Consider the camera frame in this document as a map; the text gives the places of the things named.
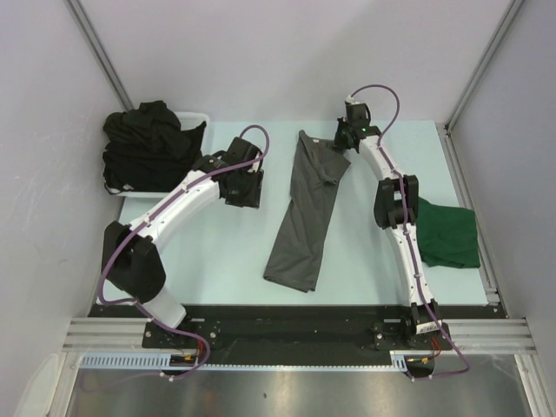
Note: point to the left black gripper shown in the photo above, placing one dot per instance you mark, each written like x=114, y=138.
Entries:
x=253, y=198

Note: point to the white plastic basket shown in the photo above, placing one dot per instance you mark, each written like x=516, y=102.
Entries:
x=188, y=120

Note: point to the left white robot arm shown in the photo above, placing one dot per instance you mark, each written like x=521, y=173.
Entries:
x=132, y=253

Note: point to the light blue cable duct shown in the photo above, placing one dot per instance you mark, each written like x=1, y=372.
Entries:
x=177, y=363

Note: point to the grey t shirt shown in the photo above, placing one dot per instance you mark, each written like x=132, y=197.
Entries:
x=296, y=256

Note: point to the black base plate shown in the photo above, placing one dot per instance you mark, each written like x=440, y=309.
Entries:
x=314, y=336

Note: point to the green folded t shirt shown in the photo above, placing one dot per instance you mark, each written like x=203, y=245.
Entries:
x=447, y=236

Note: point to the black t shirts pile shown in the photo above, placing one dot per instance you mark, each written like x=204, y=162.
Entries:
x=148, y=150

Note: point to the aluminium frame rail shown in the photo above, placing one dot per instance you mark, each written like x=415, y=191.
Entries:
x=487, y=336

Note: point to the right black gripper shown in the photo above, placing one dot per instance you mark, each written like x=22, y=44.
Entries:
x=339, y=142

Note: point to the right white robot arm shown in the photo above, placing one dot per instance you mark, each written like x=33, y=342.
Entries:
x=396, y=212

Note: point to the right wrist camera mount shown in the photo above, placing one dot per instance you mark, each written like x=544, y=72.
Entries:
x=350, y=100

